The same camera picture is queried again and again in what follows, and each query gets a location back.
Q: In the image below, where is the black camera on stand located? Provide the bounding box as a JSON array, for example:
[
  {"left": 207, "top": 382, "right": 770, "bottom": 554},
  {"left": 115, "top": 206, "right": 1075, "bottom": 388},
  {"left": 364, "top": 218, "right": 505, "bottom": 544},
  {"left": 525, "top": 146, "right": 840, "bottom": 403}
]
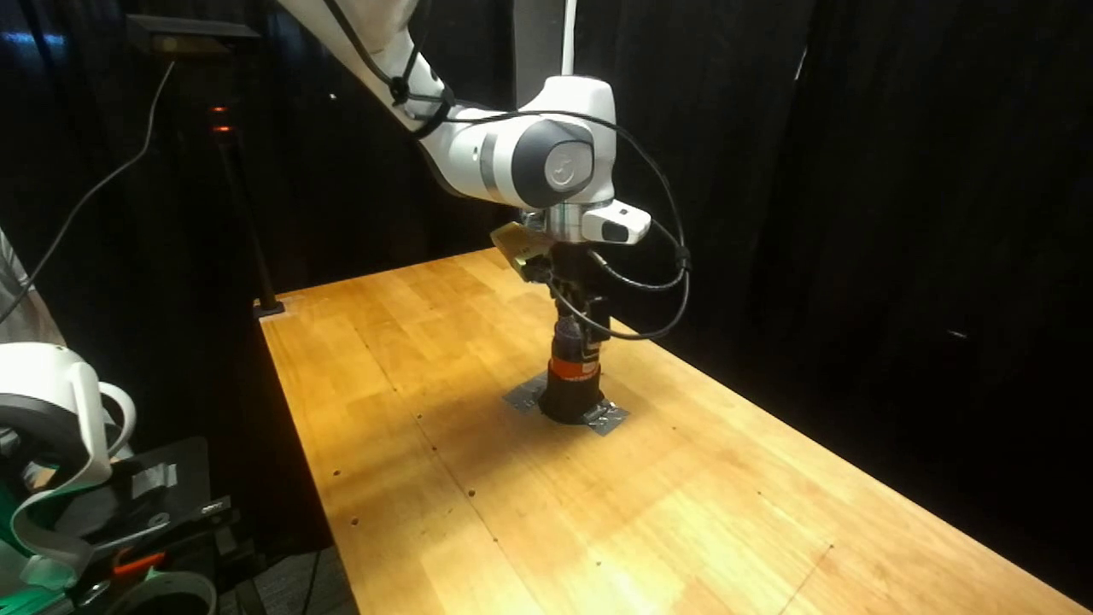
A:
[{"left": 123, "top": 9, "right": 265, "bottom": 63}]

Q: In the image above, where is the grey metal base plate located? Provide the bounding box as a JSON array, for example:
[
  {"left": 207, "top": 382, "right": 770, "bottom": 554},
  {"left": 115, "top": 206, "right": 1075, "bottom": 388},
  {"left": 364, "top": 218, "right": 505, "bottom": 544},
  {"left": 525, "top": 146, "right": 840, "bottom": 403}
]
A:
[{"left": 501, "top": 380, "right": 631, "bottom": 437}]

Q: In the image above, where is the white rounded machine housing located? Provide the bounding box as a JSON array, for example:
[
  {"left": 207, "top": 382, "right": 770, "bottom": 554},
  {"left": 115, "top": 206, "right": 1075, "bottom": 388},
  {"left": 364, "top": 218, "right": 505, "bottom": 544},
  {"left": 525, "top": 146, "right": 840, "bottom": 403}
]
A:
[{"left": 0, "top": 338, "right": 139, "bottom": 495}]

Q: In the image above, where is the black stand pole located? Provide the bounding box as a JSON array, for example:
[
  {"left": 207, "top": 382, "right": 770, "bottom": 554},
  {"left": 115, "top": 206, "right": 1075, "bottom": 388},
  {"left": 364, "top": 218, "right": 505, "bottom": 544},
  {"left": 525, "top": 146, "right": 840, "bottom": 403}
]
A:
[{"left": 207, "top": 98, "right": 289, "bottom": 322}]

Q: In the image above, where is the black cup with orange band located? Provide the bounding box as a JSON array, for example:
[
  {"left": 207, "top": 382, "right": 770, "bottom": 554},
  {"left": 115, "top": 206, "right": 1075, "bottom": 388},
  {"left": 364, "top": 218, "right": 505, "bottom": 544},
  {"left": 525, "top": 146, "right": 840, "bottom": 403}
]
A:
[{"left": 537, "top": 350, "right": 607, "bottom": 427}]

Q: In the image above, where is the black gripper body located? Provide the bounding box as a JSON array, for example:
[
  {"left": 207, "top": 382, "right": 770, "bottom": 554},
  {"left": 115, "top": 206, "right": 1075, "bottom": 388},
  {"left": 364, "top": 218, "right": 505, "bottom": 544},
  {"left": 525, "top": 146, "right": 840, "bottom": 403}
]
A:
[{"left": 544, "top": 239, "right": 615, "bottom": 333}]

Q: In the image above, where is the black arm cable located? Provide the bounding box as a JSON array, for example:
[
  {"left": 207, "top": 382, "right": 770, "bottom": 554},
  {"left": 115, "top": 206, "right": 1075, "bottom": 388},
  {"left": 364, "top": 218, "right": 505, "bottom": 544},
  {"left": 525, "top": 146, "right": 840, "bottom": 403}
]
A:
[{"left": 320, "top": 0, "right": 696, "bottom": 342}]

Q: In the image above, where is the red handled tool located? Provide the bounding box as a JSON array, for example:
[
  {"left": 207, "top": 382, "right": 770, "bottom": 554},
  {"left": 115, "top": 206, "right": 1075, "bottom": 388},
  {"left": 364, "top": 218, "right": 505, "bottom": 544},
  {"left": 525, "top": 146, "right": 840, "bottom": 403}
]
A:
[{"left": 108, "top": 550, "right": 172, "bottom": 583}]

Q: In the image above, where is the grey hanging cable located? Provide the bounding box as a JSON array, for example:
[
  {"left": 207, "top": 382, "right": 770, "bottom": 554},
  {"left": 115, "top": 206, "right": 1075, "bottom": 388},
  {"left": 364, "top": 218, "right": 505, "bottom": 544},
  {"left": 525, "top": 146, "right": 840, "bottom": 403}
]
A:
[{"left": 0, "top": 57, "right": 182, "bottom": 323}]

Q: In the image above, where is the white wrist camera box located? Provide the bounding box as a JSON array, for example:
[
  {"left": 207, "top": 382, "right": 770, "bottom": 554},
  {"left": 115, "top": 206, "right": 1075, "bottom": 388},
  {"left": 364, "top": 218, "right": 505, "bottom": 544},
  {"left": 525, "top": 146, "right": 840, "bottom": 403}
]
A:
[{"left": 579, "top": 197, "right": 655, "bottom": 248}]

